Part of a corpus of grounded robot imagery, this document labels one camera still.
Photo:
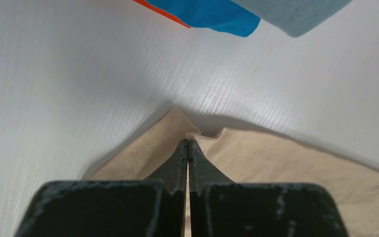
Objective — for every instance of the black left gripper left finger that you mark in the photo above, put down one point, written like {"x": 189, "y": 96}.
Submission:
{"x": 152, "y": 207}

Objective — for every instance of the orange folded t shirt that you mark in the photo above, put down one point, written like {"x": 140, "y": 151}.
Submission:
{"x": 164, "y": 13}

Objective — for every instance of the bright blue folded t shirt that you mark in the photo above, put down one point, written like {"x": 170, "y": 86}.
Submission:
{"x": 219, "y": 15}

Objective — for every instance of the grey-blue folded t shirt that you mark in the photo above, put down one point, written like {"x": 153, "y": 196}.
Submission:
{"x": 294, "y": 17}

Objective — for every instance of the beige t shirt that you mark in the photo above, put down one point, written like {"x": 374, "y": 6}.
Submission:
{"x": 253, "y": 156}

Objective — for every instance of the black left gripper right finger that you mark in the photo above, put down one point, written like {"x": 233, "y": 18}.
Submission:
{"x": 220, "y": 207}

